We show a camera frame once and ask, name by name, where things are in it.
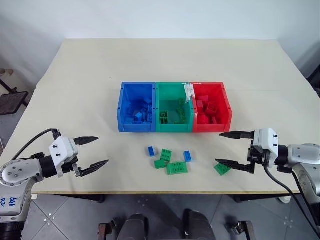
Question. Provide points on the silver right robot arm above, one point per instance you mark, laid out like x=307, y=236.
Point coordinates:
x=303, y=155

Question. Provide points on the white torn label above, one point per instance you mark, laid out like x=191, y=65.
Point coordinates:
x=188, y=91

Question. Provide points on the red toy brick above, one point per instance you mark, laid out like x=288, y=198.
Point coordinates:
x=200, y=105
x=203, y=119
x=212, y=107
x=203, y=98

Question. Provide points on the red plastic bin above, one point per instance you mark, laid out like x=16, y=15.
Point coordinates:
x=212, y=107

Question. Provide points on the blue plastic bin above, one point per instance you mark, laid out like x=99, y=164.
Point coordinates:
x=136, y=107

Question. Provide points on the square green toy brick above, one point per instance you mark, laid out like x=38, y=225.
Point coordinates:
x=166, y=154

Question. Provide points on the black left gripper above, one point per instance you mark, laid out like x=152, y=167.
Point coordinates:
x=70, y=167

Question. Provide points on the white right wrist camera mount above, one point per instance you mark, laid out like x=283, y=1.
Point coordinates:
x=266, y=140

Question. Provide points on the small blue toy brick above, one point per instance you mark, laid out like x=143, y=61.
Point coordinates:
x=151, y=151
x=188, y=156

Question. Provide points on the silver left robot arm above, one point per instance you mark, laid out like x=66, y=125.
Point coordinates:
x=17, y=172

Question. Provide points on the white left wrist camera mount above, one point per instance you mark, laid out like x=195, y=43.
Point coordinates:
x=62, y=150

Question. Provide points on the black table frame bar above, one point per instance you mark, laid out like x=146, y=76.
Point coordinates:
x=75, y=197
x=255, y=197

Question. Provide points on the small green toy brick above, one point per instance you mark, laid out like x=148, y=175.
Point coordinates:
x=160, y=164

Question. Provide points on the long green toy brick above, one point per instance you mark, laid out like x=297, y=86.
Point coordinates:
x=178, y=168

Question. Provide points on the dark rounded shape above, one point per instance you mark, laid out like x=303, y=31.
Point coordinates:
x=135, y=227
x=200, y=225

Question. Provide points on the flat green toy brick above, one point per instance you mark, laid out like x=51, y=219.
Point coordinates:
x=222, y=170

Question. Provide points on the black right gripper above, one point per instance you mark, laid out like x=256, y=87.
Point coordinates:
x=257, y=155

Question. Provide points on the black stool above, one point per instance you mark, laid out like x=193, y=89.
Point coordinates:
x=12, y=101

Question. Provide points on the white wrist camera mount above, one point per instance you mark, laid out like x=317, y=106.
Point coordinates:
x=266, y=140
x=62, y=150

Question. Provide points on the white caster wheel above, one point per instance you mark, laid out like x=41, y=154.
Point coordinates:
x=285, y=199

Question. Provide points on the green toy brick stack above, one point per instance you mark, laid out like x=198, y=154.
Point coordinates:
x=182, y=111

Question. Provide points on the rusty metal bracket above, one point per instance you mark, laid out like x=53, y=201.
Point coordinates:
x=246, y=230
x=104, y=231

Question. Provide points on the green plastic bin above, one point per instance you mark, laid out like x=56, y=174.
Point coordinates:
x=175, y=110

